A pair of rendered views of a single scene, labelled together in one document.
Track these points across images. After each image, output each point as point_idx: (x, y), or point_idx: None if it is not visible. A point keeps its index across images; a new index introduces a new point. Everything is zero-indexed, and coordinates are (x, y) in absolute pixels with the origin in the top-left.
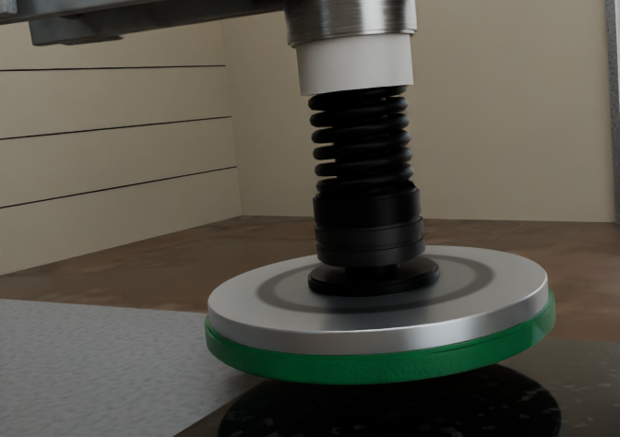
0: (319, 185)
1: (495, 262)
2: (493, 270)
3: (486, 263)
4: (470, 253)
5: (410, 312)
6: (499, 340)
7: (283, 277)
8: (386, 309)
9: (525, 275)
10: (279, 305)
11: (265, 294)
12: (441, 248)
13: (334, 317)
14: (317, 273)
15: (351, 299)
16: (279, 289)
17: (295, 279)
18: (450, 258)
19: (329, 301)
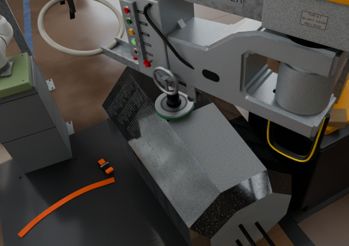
0: (178, 94)
1: (160, 99)
2: (163, 97)
3: (160, 100)
4: (158, 104)
5: (179, 93)
6: None
7: (179, 109)
8: (180, 94)
9: (162, 95)
10: (187, 100)
11: (185, 105)
12: (157, 108)
13: (185, 95)
14: (179, 103)
15: (180, 98)
16: (183, 105)
17: (179, 107)
18: (161, 104)
19: (182, 99)
